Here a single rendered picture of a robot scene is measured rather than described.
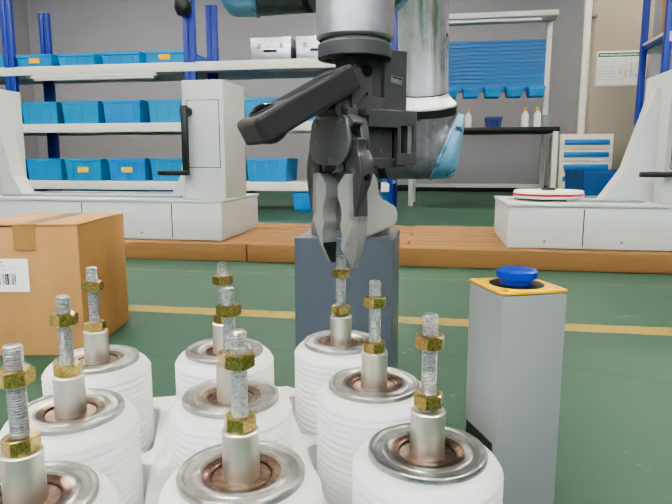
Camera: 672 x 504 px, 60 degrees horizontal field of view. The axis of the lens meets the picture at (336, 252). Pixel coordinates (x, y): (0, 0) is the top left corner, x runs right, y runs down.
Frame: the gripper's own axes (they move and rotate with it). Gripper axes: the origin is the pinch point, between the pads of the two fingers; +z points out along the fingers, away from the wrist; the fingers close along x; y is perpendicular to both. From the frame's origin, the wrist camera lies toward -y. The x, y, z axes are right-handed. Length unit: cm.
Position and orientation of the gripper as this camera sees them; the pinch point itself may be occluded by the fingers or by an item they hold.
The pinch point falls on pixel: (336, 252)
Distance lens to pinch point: 58.4
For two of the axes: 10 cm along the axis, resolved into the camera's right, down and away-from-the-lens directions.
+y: 8.4, -0.8, 5.3
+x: -5.4, -1.3, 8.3
